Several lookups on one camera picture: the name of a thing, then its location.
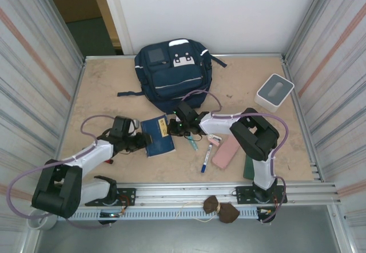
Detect white grey tissue box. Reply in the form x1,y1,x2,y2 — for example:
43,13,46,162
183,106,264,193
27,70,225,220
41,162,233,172
254,73,295,113

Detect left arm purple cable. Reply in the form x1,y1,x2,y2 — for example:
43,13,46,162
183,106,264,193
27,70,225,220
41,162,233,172
6,114,118,230

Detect aluminium front rail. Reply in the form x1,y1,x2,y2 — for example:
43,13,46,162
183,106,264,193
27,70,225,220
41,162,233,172
33,181,341,207

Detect navy blue backpack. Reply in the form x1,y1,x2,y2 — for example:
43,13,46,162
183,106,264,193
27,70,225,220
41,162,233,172
117,38,228,113

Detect plain blue notebook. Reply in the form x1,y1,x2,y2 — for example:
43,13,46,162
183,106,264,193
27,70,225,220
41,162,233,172
146,147,177,158

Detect white string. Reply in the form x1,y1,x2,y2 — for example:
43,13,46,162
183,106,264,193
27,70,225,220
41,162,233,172
174,201,221,224

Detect brown cloth bag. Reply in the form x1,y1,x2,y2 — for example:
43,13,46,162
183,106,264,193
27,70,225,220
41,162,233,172
202,195,240,224

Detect slotted grey cable tray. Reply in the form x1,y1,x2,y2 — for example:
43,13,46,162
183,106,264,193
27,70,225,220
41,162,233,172
55,207,277,221

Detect pink pencil case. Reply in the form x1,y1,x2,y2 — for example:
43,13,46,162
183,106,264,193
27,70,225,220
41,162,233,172
211,135,241,170

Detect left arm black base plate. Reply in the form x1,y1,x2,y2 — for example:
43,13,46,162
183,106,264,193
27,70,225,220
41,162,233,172
85,187,137,207

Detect blue notebook with yellow label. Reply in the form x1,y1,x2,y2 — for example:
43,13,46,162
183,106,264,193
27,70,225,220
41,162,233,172
140,114,176,155

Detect green pencil case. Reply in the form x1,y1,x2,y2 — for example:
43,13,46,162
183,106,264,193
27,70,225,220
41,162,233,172
242,154,256,179

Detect grey plastic cup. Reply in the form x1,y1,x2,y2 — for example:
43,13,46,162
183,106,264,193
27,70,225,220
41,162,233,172
27,208,58,231

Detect teal glue stick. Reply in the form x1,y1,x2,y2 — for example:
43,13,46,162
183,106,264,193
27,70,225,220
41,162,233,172
187,134,200,152

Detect blue white marker pen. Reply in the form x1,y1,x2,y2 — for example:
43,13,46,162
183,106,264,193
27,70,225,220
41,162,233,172
201,143,214,173

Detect pink white correction tape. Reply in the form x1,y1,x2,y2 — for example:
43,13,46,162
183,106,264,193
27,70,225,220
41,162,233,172
208,133,222,147

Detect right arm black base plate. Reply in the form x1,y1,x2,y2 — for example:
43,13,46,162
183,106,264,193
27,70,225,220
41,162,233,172
234,185,288,205

